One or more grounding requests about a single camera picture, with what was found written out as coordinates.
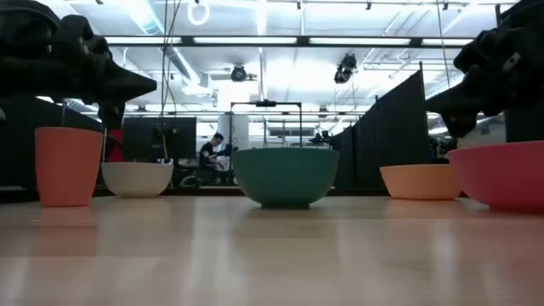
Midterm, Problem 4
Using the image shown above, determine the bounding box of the white column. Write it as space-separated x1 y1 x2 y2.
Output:
217 113 251 150

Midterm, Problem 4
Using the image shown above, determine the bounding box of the black hanging cable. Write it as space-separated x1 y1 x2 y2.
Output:
159 0 179 127

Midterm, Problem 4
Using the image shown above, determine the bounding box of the orange plastic cup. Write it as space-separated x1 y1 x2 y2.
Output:
34 126 105 208

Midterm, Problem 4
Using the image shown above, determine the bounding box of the black ceiling camera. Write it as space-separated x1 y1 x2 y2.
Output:
229 64 249 83
333 53 358 85

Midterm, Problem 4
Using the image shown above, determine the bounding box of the tall black partition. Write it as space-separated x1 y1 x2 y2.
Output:
330 63 431 191

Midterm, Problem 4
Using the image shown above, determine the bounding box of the black metal table frame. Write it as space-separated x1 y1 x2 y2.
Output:
93 185 392 197

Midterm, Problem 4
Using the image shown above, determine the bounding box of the white ring light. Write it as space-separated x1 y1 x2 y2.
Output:
186 2 211 26

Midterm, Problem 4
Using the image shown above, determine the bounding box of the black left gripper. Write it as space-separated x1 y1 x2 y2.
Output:
54 14 158 131

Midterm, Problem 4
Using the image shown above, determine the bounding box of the black background rig frame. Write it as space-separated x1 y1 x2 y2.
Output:
229 99 303 149

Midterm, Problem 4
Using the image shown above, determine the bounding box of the person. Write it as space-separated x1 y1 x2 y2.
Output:
198 132 233 182

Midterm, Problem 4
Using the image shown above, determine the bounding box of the white bowl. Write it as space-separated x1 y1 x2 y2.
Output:
100 161 174 199

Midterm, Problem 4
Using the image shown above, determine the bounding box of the black overhead light beam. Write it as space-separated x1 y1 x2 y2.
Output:
101 35 475 48

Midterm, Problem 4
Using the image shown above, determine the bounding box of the orange bowl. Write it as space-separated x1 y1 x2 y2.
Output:
379 164 462 201

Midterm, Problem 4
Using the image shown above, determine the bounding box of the low black partition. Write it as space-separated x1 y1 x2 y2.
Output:
0 95 104 195

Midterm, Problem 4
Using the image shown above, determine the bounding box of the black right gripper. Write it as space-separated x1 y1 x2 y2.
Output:
424 16 544 139

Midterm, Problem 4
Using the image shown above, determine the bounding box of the pink plate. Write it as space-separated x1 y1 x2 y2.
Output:
448 140 544 213

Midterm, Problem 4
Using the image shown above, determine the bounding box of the teal bowl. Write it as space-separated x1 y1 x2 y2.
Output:
231 147 341 210

